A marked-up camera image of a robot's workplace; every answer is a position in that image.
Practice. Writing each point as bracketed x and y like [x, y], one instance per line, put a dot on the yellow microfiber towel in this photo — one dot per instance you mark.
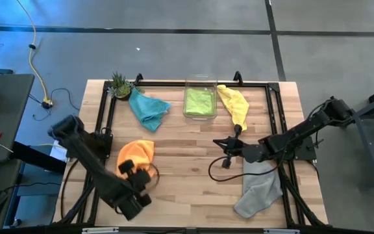
[235, 104]

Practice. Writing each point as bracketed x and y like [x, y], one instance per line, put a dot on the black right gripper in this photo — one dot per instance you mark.
[237, 149]

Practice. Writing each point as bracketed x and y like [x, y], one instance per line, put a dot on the silver table bracket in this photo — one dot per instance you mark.
[281, 231]
[99, 230]

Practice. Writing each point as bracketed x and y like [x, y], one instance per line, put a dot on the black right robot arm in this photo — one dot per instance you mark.
[291, 139]

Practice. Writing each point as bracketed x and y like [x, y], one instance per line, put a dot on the potted succulent plant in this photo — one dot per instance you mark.
[122, 90]

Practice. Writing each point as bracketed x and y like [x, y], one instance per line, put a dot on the black rectangular bar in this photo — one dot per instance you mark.
[37, 157]

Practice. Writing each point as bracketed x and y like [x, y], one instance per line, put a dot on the black power adapter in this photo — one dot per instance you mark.
[47, 104]

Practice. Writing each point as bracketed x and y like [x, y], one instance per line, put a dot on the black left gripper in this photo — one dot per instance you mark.
[141, 180]

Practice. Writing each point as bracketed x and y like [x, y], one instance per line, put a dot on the teal microfiber towel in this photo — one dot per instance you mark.
[148, 110]

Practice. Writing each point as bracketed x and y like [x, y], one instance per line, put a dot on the clear plastic bin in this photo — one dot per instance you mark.
[201, 118]

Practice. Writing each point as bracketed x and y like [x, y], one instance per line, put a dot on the dark low desk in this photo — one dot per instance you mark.
[2, 175]

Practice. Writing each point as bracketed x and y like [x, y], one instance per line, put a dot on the grey microfiber towel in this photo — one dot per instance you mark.
[258, 195]

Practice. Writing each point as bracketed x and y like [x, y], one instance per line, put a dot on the white paper sheet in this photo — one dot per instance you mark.
[57, 152]

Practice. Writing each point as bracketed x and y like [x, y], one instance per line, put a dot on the black aluminium table frame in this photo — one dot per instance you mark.
[174, 84]

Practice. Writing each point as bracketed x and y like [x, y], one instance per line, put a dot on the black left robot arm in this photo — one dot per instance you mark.
[93, 169]

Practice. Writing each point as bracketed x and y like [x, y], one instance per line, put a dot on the orange microfiber towel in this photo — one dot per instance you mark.
[135, 152]

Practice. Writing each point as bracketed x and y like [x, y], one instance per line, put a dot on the grey side desk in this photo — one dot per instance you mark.
[8, 107]

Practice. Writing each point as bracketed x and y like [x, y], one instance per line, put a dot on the green microfiber towel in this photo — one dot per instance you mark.
[199, 102]

